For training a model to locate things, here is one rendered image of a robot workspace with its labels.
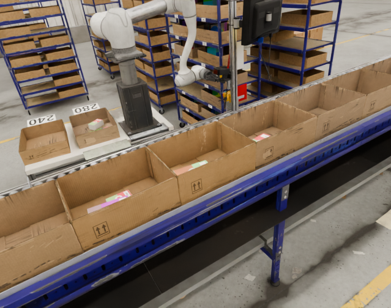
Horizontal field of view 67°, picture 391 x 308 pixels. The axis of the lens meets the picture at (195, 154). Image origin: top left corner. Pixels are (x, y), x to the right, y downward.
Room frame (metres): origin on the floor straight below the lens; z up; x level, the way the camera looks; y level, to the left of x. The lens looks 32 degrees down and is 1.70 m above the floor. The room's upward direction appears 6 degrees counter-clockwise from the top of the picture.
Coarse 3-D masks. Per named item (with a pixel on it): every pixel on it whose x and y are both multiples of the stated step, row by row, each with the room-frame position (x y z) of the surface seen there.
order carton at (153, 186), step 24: (96, 168) 1.04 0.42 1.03; (120, 168) 1.08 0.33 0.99; (144, 168) 1.13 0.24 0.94; (168, 168) 0.95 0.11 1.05; (72, 192) 0.98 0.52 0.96; (96, 192) 1.02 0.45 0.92; (120, 192) 1.04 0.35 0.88; (144, 192) 0.83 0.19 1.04; (168, 192) 0.87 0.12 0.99; (72, 216) 0.91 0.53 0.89; (96, 216) 0.74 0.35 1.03; (120, 216) 0.78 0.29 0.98; (144, 216) 0.82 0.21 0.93; (96, 240) 0.73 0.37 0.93
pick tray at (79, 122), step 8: (88, 112) 2.14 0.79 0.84; (96, 112) 2.16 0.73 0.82; (104, 112) 2.18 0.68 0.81; (72, 120) 2.08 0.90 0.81; (80, 120) 2.11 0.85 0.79; (88, 120) 2.13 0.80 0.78; (104, 120) 2.14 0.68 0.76; (112, 120) 2.01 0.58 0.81; (72, 128) 1.85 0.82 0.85; (80, 128) 2.04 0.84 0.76; (88, 128) 2.02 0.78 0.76; (104, 128) 1.81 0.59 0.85; (112, 128) 1.83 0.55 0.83; (80, 136) 1.74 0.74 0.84; (88, 136) 1.76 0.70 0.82; (96, 136) 1.78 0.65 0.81; (104, 136) 1.80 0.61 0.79; (112, 136) 1.82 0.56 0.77; (80, 144) 1.74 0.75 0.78; (88, 144) 1.76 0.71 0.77
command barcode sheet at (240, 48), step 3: (237, 42) 2.16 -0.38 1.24; (240, 42) 2.17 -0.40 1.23; (237, 45) 2.16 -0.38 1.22; (240, 45) 2.17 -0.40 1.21; (237, 48) 2.16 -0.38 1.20; (240, 48) 2.17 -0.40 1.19; (243, 48) 2.18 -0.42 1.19; (237, 51) 2.16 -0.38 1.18; (240, 51) 2.17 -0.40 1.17; (243, 51) 2.18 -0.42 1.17; (237, 54) 2.16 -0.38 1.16; (240, 54) 2.17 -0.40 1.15; (243, 54) 2.18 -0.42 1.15; (237, 57) 2.16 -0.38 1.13; (240, 57) 2.17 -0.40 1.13; (243, 57) 2.18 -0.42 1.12; (237, 60) 2.16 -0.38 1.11; (240, 60) 2.17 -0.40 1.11; (243, 60) 2.18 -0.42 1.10; (237, 63) 2.16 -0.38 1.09; (240, 63) 2.17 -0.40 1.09; (243, 63) 2.18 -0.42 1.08; (237, 66) 2.16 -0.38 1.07; (240, 66) 2.17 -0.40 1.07; (243, 66) 2.18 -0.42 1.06; (237, 69) 2.16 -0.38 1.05
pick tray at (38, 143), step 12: (60, 120) 2.04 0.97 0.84; (24, 132) 1.94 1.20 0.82; (36, 132) 1.97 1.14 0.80; (48, 132) 2.00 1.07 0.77; (60, 132) 2.01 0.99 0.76; (24, 144) 1.83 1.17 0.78; (36, 144) 1.85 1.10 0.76; (48, 144) 1.65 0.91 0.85; (60, 144) 1.68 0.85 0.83; (24, 156) 1.60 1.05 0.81; (36, 156) 1.62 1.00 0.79; (48, 156) 1.64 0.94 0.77
